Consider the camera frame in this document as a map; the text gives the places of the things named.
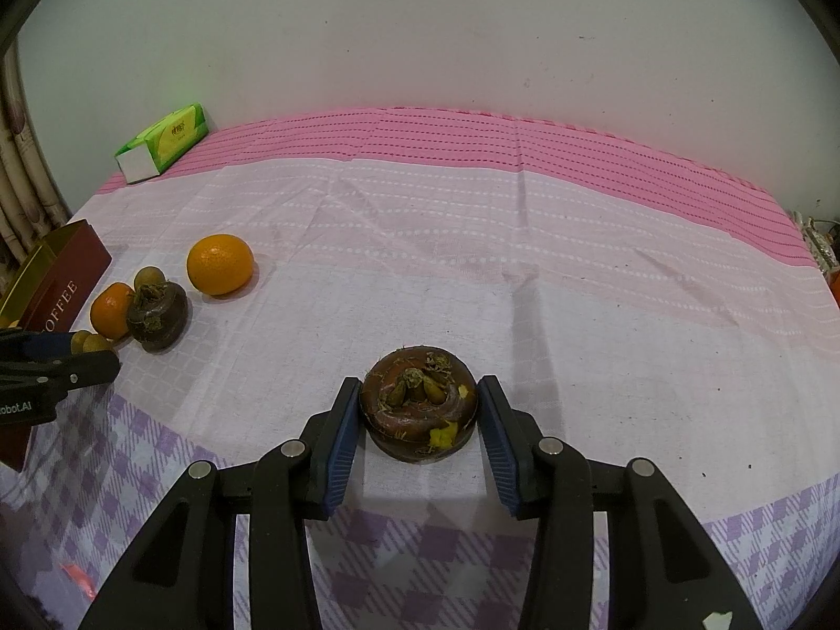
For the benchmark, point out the maroon tin box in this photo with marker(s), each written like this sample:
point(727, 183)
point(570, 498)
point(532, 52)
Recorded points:
point(69, 275)

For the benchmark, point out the dark brown water chestnut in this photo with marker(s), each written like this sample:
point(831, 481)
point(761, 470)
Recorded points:
point(413, 417)
point(157, 316)

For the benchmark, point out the pink tape strip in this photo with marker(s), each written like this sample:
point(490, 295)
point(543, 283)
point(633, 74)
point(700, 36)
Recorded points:
point(77, 577)

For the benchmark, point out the orange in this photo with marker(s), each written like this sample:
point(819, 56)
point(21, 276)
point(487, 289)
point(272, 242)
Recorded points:
point(220, 264)
point(110, 316)

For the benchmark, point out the longan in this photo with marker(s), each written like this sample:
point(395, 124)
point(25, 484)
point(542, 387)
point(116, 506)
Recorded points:
point(148, 275)
point(79, 340)
point(98, 342)

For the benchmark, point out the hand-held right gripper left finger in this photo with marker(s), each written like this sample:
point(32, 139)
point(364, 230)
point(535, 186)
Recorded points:
point(341, 453)

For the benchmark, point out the beige patterned curtain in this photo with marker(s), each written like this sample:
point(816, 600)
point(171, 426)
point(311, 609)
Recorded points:
point(26, 177)

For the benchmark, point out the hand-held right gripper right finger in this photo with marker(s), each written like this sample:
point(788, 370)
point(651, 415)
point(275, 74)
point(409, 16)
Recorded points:
point(500, 453)

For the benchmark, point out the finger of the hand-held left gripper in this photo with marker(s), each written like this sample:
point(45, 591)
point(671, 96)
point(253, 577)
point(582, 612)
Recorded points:
point(36, 346)
point(85, 371)

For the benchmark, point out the green tissue pack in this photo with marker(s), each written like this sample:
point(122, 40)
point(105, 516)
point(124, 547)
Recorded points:
point(167, 141)

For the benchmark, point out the shiny plastic wrapper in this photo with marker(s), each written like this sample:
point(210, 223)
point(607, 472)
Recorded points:
point(817, 243)

